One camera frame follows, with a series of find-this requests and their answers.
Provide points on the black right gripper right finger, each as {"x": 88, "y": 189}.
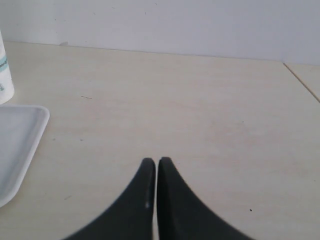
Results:
{"x": 181, "y": 215}

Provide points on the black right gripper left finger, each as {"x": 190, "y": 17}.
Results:
{"x": 130, "y": 217}

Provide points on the printed white paper towel roll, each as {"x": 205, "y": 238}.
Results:
{"x": 7, "y": 89}

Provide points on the white plastic tray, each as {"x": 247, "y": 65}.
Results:
{"x": 21, "y": 129}

